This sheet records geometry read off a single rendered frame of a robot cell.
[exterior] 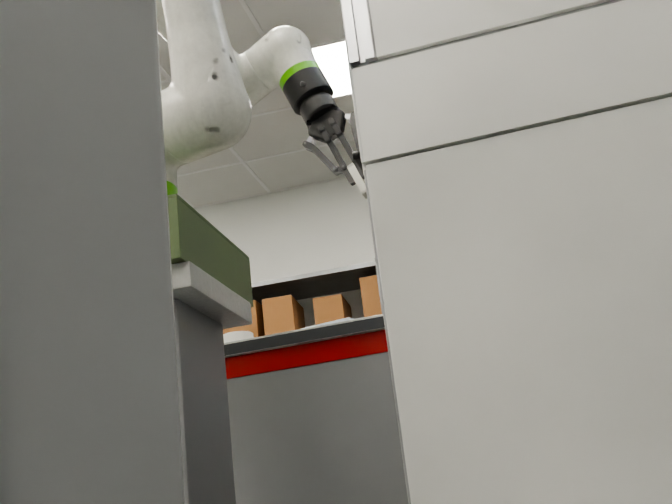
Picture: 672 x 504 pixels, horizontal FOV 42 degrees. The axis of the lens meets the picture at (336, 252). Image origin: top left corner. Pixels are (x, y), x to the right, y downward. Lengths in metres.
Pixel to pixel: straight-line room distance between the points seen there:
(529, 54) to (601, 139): 0.15
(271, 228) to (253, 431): 4.61
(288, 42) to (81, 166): 1.27
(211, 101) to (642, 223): 0.71
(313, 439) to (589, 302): 0.86
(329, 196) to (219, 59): 4.87
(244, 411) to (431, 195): 0.86
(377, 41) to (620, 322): 0.48
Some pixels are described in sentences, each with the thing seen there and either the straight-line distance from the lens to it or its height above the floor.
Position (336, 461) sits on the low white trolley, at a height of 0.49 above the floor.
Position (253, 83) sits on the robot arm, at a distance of 1.86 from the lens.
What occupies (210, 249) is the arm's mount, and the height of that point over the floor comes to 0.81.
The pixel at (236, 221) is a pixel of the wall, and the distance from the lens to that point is 6.45.
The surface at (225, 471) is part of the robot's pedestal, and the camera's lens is 1.43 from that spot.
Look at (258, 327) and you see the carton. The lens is 5.72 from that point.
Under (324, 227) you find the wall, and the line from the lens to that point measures 6.23.
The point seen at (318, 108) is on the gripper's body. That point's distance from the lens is 1.77.
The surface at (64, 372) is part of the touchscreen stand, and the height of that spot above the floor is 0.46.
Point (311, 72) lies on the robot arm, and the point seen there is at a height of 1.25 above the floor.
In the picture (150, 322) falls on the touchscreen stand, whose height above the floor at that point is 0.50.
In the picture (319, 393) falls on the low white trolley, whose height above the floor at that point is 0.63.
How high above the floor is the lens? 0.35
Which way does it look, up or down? 18 degrees up
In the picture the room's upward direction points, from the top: 7 degrees counter-clockwise
